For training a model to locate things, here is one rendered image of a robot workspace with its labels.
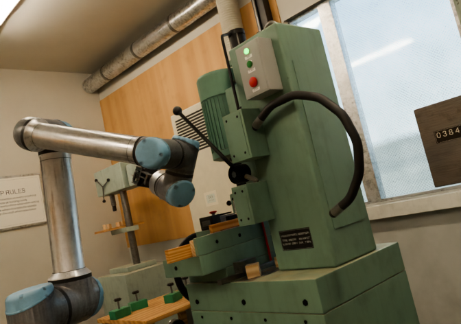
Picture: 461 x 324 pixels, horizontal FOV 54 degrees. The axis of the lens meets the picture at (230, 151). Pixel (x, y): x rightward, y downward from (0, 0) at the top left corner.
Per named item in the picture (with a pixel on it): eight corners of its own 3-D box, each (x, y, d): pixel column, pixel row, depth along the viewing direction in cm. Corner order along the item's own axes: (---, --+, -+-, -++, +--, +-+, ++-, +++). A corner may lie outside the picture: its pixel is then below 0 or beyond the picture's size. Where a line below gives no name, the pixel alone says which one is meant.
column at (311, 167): (322, 254, 154) (273, 55, 163) (379, 248, 138) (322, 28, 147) (278, 271, 139) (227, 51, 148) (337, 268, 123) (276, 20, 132)
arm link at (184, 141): (188, 139, 136) (180, 178, 137) (206, 141, 146) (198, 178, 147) (162, 132, 140) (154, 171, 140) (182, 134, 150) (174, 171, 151)
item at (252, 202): (259, 221, 143) (251, 184, 144) (275, 218, 138) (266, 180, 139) (238, 226, 137) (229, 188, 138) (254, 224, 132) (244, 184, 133)
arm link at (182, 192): (200, 180, 143) (193, 211, 144) (181, 171, 153) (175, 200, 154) (174, 177, 137) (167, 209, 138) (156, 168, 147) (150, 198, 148)
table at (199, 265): (267, 241, 200) (263, 228, 201) (322, 235, 178) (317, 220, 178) (150, 279, 159) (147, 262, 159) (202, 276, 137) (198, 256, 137)
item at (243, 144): (250, 161, 144) (240, 116, 146) (270, 154, 137) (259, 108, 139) (230, 164, 138) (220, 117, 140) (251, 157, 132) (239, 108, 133)
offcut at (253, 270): (247, 279, 138) (244, 266, 138) (249, 276, 142) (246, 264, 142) (260, 276, 137) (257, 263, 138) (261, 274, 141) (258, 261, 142)
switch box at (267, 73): (260, 100, 139) (248, 51, 141) (284, 89, 131) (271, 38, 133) (245, 100, 135) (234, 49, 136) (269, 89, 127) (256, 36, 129)
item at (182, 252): (297, 224, 178) (295, 214, 179) (301, 224, 177) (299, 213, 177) (167, 263, 136) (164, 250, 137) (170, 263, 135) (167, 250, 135)
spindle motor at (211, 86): (239, 160, 177) (221, 84, 180) (270, 149, 164) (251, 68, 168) (204, 164, 165) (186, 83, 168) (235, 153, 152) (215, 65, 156)
